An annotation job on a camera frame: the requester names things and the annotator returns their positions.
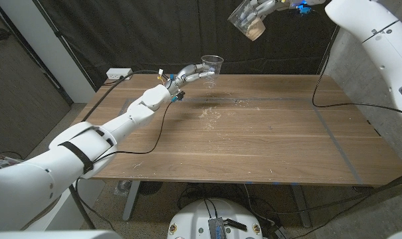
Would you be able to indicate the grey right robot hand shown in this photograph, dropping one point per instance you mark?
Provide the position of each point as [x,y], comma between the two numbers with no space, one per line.
[273,5]

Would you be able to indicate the grey finned electronics box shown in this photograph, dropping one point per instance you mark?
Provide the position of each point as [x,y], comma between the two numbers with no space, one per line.
[216,229]

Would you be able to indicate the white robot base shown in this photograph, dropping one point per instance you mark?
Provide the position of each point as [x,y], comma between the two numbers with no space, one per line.
[194,215]

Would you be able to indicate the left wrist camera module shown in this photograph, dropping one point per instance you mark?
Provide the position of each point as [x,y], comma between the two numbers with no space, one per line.
[178,96]

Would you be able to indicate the black round fan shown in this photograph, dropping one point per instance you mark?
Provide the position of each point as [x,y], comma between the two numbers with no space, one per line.
[151,187]

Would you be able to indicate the spilled sugar crumbs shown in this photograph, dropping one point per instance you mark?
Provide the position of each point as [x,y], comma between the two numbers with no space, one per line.
[205,113]

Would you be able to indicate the clear plastic wrapper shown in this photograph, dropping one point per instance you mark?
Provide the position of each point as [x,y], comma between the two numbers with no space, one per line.
[122,186]

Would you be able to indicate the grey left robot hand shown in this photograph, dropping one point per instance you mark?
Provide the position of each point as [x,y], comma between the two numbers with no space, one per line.
[185,74]

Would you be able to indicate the black backdrop curtain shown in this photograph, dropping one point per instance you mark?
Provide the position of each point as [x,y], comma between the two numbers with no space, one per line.
[154,33]

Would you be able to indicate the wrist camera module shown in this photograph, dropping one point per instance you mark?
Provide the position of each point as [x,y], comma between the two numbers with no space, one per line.
[304,9]
[178,96]

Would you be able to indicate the white power strip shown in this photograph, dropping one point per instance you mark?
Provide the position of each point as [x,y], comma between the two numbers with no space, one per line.
[120,73]

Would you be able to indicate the clear plastic cup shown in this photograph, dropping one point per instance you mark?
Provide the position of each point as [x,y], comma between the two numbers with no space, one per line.
[212,61]
[244,16]

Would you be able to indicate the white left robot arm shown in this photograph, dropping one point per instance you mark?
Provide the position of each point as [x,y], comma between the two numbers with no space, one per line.
[38,186]

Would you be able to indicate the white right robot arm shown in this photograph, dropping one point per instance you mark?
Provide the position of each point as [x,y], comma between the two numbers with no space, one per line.
[370,33]

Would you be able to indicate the black electronics box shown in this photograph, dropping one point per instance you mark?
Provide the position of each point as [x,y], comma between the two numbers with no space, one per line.
[235,224]

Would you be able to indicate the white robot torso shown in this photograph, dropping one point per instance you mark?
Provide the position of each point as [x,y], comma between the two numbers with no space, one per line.
[54,235]

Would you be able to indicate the brown sugar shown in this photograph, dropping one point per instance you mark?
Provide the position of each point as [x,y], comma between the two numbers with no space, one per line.
[256,31]

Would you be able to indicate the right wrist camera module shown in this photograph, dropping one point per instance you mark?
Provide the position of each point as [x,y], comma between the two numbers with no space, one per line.
[304,9]

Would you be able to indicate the colourful printed cloth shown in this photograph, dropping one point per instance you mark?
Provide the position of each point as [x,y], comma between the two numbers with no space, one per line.
[4,161]

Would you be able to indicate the grey table leg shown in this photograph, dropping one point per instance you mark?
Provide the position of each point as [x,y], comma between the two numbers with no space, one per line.
[301,206]
[131,199]

